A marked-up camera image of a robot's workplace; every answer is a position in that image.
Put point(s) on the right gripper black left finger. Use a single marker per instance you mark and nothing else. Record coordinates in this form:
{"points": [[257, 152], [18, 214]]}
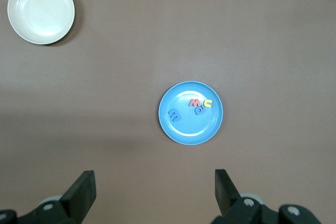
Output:
{"points": [[73, 203]]}

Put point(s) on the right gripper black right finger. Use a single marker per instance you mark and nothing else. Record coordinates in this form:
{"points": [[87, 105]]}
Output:
{"points": [[236, 208]]}

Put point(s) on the blue foam letter g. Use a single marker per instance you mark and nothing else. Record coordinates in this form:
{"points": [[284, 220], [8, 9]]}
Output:
{"points": [[199, 110]]}

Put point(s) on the yellow foam letter u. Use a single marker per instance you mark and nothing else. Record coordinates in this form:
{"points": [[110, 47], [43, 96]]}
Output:
{"points": [[208, 104]]}

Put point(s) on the blue foam letter m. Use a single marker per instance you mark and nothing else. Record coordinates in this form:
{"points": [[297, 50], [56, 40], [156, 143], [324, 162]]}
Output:
{"points": [[174, 116]]}

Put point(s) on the red foam letter w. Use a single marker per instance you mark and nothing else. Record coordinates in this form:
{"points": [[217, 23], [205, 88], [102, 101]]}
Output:
{"points": [[194, 102]]}

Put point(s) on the blue plate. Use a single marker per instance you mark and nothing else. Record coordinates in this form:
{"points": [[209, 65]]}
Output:
{"points": [[183, 129]]}

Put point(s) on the cream plate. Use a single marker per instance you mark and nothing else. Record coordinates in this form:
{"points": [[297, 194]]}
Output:
{"points": [[40, 10]]}

